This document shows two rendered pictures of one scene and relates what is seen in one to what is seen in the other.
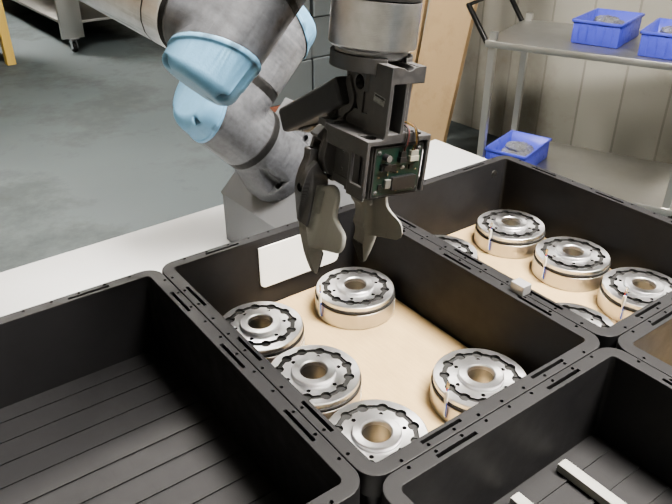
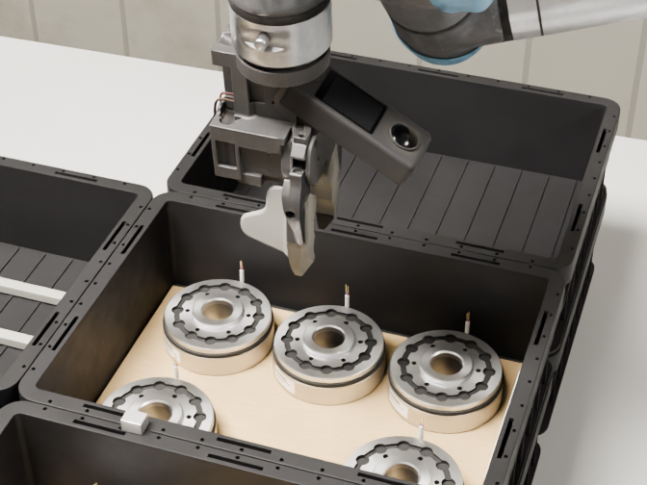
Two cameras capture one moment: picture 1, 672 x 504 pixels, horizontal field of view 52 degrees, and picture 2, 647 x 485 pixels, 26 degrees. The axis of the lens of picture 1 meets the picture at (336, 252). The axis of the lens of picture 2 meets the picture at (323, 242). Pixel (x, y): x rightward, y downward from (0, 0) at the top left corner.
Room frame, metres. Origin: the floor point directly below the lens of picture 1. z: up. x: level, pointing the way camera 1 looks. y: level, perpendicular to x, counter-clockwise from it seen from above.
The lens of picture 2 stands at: (1.35, -0.53, 1.73)
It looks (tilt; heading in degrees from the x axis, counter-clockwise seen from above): 38 degrees down; 145
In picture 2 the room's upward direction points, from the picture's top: straight up
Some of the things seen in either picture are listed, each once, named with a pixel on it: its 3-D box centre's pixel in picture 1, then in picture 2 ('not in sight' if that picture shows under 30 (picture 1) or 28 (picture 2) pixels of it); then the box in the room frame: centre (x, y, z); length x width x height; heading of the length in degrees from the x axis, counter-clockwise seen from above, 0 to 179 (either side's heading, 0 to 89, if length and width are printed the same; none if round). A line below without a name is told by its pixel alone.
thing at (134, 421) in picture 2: (520, 286); (134, 421); (0.63, -0.20, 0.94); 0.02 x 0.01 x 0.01; 36
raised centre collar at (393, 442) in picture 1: (376, 433); (218, 311); (0.48, -0.04, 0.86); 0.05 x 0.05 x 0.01
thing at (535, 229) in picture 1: (510, 225); not in sight; (0.92, -0.27, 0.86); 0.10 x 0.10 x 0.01
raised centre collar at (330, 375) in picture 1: (313, 371); (328, 339); (0.58, 0.02, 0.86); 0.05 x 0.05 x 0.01
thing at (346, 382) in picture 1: (313, 375); (328, 343); (0.58, 0.02, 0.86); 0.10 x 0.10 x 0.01
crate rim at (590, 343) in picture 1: (362, 309); (303, 341); (0.61, -0.03, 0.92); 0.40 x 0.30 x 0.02; 36
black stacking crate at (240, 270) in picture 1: (362, 347); (304, 383); (0.61, -0.03, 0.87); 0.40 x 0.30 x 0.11; 36
